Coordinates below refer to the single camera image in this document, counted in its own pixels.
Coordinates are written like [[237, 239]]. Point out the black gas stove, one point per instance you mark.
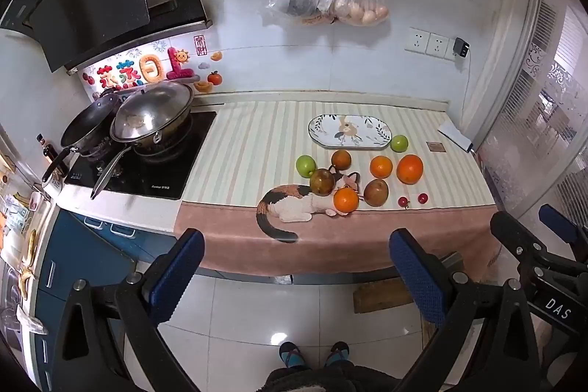
[[183, 153]]

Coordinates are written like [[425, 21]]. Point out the frosted glass sliding door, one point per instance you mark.
[[542, 116]]

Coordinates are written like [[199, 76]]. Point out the black charger plug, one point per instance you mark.
[[461, 47]]

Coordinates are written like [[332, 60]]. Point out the person's dark clothing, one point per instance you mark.
[[321, 378]]

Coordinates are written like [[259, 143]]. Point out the pile of eggs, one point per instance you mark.
[[363, 13]]

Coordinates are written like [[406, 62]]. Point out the white wall socket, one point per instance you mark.
[[417, 40], [437, 45]]

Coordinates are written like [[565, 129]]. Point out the blue kitchen cabinet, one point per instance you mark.
[[78, 245]]

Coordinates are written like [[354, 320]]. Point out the red cherry tomato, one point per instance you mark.
[[403, 202], [422, 198]]

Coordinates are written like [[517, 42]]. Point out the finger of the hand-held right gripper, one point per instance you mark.
[[514, 233], [558, 222]]

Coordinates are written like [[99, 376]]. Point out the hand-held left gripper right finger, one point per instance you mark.
[[418, 277]]

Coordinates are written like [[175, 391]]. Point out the wooden block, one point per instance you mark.
[[381, 296]]

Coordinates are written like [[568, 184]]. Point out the brown cloth label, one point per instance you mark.
[[435, 146]]

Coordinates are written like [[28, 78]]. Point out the steel wok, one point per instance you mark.
[[151, 139]]

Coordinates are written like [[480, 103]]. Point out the oval leaf patterned plate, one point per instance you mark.
[[349, 130]]

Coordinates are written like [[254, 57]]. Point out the person's right foot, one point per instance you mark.
[[336, 353]]

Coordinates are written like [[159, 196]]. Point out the green apple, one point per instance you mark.
[[399, 143], [305, 165]]

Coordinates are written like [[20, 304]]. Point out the white ribbed door frame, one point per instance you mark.
[[510, 34]]

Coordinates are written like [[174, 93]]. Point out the black frying pan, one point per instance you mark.
[[87, 123]]

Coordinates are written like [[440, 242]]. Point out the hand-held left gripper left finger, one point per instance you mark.
[[177, 272]]

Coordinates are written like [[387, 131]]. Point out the striped cat print cloth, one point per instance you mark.
[[257, 135]]

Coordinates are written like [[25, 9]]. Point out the colourful wall stickers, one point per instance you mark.
[[151, 68]]

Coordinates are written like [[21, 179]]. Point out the white fridge door with magnets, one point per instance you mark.
[[18, 245]]

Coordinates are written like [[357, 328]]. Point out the large orange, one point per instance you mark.
[[409, 168]]

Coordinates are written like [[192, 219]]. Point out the dark sauce bottle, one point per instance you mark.
[[47, 151]]

